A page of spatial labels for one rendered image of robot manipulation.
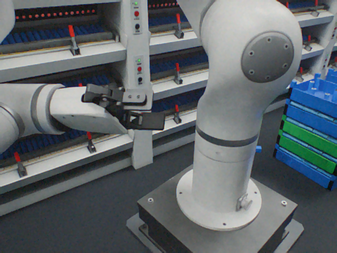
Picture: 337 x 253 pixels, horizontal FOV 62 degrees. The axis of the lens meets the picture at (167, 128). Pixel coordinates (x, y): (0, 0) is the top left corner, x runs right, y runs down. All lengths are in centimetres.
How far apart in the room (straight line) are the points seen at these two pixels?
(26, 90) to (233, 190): 41
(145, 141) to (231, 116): 85
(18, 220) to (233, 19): 107
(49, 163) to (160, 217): 66
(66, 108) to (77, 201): 82
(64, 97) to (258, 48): 28
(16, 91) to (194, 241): 41
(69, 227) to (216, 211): 67
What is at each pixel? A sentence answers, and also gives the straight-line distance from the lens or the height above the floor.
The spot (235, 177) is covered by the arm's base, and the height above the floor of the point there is 48.
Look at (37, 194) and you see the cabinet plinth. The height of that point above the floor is 3.
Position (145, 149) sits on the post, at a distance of 130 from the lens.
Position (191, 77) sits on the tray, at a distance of 133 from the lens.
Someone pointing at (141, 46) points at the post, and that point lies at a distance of 110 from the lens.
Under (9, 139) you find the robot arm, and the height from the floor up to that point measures 61.
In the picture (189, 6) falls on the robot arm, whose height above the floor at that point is 78.
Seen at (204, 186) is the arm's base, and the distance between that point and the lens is 58.
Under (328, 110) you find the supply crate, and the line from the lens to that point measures 126.
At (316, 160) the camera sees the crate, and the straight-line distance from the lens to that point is 137.
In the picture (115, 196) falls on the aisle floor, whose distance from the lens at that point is 121.
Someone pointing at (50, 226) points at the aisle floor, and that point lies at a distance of 117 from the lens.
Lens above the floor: 83
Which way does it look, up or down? 31 degrees down
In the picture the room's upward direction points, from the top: straight up
